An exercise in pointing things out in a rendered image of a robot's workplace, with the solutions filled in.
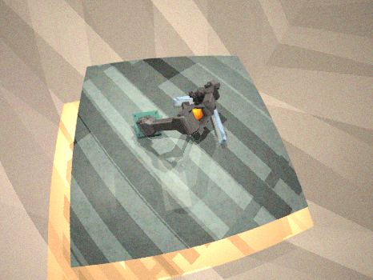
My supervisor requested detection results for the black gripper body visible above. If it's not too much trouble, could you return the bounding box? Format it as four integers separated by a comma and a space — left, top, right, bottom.
182, 98, 203, 109

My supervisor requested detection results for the clear l-shaped low wall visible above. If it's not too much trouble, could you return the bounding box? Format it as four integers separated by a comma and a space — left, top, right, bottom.
174, 99, 223, 142

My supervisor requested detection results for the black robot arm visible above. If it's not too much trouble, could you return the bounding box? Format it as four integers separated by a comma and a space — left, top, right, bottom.
135, 80, 220, 137

